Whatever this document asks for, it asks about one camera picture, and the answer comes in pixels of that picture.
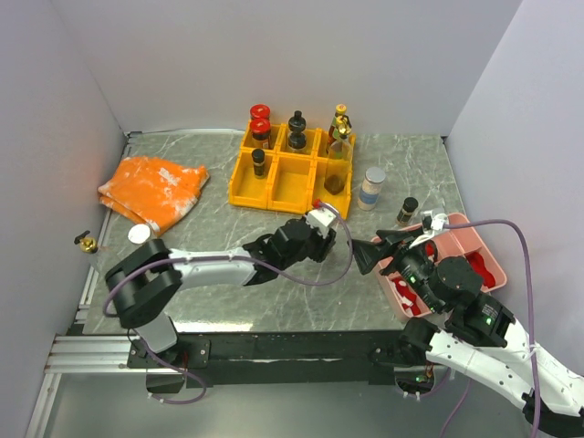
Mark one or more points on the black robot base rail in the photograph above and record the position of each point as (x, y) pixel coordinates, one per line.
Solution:
(376, 356)

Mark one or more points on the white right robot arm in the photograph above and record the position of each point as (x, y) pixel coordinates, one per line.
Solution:
(480, 338)

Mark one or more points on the yellow bin back left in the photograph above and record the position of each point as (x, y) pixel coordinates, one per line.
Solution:
(271, 137)

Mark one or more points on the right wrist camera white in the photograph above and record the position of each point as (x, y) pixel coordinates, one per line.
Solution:
(433, 224)

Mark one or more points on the glass oil bottle gold spout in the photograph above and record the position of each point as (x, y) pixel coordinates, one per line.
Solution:
(333, 182)

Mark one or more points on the chili sauce bottle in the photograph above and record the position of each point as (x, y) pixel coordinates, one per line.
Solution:
(333, 133)
(341, 116)

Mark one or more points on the red santa toy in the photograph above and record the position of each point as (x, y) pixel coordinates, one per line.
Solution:
(410, 302)
(477, 263)

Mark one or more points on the pink divided organizer tray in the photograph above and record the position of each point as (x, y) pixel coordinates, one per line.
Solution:
(457, 242)

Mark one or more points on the white peppercorn jar silver lid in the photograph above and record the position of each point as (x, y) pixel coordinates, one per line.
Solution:
(370, 188)

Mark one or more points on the yellow bin front right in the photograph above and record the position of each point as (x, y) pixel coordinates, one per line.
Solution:
(318, 192)

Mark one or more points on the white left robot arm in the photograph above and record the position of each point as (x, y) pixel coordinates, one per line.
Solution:
(142, 284)

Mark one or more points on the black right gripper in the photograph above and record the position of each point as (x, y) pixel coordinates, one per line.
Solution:
(367, 252)

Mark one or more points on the red santa toy front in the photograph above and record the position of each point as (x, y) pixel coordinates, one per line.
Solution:
(410, 302)

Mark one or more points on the red santa toy back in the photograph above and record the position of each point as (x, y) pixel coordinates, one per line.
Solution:
(477, 263)

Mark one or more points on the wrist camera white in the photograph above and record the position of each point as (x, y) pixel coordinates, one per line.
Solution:
(433, 224)
(322, 217)

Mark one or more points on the red lid sauce jar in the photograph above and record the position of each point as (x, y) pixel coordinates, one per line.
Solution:
(260, 112)
(261, 133)

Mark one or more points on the red lid sauce jar front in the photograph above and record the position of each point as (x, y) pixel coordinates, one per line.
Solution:
(261, 133)

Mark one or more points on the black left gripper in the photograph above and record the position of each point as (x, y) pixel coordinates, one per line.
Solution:
(323, 245)

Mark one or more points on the silver cap spice bottle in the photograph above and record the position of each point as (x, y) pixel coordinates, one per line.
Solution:
(139, 234)

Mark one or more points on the orange white cloth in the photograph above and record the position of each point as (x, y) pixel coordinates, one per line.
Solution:
(153, 191)

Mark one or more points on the small black cap shaker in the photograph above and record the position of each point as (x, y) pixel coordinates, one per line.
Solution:
(408, 208)
(258, 159)

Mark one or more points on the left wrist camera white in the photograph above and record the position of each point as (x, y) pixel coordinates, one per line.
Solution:
(322, 217)

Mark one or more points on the white powder bottle black cap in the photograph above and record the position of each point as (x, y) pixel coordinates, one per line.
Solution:
(297, 122)

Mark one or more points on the red lid sauce jar back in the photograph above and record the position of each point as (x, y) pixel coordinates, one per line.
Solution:
(260, 112)

